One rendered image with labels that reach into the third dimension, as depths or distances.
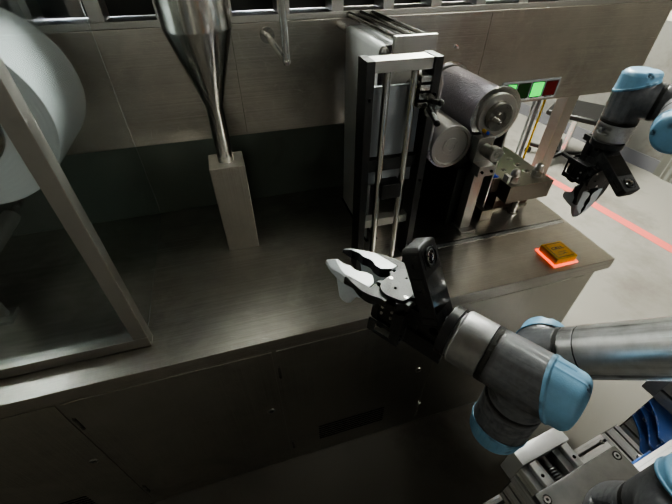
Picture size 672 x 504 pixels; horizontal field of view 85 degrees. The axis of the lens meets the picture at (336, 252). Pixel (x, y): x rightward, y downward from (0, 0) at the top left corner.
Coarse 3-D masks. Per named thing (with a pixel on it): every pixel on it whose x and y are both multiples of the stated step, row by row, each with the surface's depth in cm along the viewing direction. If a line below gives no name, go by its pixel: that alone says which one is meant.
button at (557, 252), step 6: (540, 246) 108; (546, 246) 107; (552, 246) 107; (558, 246) 107; (564, 246) 107; (546, 252) 106; (552, 252) 105; (558, 252) 105; (564, 252) 105; (570, 252) 105; (552, 258) 105; (558, 258) 103; (564, 258) 104; (570, 258) 104
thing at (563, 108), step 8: (576, 96) 163; (560, 104) 166; (568, 104) 164; (552, 112) 171; (560, 112) 167; (568, 112) 167; (552, 120) 172; (560, 120) 169; (568, 120) 170; (552, 128) 173; (560, 128) 172; (544, 136) 178; (552, 136) 174; (560, 136) 175; (544, 144) 179; (552, 144) 177; (536, 152) 184; (544, 152) 180; (552, 152) 180; (536, 160) 185; (544, 160) 182; (544, 168) 185
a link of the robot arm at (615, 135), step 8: (600, 120) 87; (600, 128) 83; (608, 128) 82; (616, 128) 81; (624, 128) 81; (632, 128) 81; (600, 136) 84; (608, 136) 83; (616, 136) 82; (624, 136) 82; (608, 144) 84; (616, 144) 84
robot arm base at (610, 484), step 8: (608, 480) 69; (616, 480) 67; (592, 488) 68; (600, 488) 66; (608, 488) 65; (616, 488) 63; (592, 496) 66; (600, 496) 65; (608, 496) 63; (616, 496) 61
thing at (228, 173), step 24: (192, 48) 73; (216, 48) 75; (192, 72) 78; (216, 72) 79; (216, 96) 83; (216, 120) 87; (216, 144) 91; (216, 168) 92; (240, 168) 94; (216, 192) 96; (240, 192) 98; (240, 216) 103; (240, 240) 108
